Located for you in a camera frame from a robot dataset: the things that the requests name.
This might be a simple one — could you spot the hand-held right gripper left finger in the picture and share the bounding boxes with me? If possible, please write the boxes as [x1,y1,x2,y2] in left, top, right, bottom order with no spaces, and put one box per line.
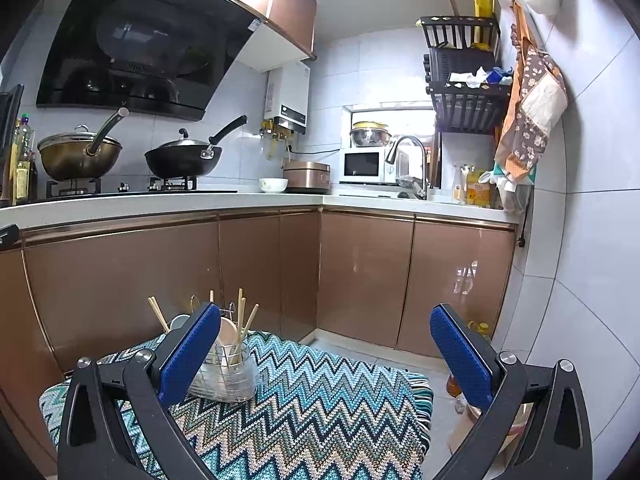
[56,302,223,480]

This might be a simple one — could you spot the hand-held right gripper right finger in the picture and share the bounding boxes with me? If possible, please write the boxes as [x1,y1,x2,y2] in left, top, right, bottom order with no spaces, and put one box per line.
[430,302,594,480]

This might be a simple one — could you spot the clear plastic utensil holder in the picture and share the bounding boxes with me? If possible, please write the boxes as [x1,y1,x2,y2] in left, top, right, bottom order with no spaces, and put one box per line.
[189,296,259,404]

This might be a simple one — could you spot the wooden chopstick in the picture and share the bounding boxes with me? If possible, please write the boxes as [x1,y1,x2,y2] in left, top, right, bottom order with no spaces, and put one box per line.
[235,288,247,343]
[242,303,260,342]
[151,296,172,333]
[147,297,168,335]

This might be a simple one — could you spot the oil bottles on counter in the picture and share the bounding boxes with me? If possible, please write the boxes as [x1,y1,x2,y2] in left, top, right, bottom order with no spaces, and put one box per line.
[11,115,39,206]

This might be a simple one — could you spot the trash bin with bag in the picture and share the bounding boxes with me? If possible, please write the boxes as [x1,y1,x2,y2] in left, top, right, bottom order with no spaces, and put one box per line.
[446,394,532,463]

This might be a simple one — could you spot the bronze wok with lid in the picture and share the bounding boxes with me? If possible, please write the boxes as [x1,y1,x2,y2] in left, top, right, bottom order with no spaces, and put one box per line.
[37,107,130,181]

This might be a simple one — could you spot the brown knife block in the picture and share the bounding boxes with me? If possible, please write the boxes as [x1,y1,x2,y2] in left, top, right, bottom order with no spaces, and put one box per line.
[0,84,25,202]

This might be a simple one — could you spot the zigzag patterned cloth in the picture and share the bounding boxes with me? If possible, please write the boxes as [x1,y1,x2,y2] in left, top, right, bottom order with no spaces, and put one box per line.
[39,330,435,480]

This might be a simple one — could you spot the black gas stove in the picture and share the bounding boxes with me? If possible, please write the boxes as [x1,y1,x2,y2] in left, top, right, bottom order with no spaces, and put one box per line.
[31,176,240,204]

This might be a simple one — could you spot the brown base cabinets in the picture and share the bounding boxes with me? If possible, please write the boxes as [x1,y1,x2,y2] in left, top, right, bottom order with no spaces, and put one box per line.
[0,205,519,403]

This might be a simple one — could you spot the yellow detergent bottle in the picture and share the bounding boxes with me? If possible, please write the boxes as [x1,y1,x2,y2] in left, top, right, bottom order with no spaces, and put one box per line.
[465,165,494,206]

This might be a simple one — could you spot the white plastic bag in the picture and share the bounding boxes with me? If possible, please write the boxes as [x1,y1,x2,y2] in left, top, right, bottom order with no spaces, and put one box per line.
[492,159,534,214]

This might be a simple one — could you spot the black wok with lid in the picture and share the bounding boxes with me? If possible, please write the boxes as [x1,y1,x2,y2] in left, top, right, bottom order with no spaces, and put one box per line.
[144,115,249,180]

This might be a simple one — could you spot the brown rice cooker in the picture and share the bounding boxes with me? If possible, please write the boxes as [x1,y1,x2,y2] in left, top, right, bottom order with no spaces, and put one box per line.
[282,161,332,194]

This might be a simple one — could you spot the white microwave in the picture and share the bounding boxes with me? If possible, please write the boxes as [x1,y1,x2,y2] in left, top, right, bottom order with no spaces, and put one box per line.
[338,146,402,185]

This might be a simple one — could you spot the black range hood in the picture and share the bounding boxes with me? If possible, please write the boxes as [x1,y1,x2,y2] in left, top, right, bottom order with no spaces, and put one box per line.
[36,0,264,122]

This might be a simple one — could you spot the metal faucet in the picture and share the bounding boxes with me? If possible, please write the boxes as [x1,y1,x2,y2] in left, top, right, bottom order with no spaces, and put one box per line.
[384,135,430,201]

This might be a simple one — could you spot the stacked metal bowls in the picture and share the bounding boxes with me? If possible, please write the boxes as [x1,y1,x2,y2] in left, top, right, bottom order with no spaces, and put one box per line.
[349,120,392,148]

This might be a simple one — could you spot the black dish rack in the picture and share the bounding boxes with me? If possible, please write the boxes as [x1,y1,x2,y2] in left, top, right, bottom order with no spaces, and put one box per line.
[415,15,514,135]

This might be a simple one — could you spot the floral patterned apron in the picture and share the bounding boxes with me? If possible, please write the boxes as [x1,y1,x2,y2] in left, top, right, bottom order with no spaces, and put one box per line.
[492,0,569,182]

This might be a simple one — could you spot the white water heater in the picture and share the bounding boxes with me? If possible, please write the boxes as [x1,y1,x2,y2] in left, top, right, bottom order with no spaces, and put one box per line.
[264,61,312,135]

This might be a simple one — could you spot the yellow roll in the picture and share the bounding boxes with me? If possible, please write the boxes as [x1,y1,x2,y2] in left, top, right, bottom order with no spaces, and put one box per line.
[473,0,496,52]

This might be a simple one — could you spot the black power cord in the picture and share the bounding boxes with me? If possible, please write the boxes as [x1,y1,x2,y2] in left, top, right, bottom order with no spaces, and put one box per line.
[517,185,530,250]

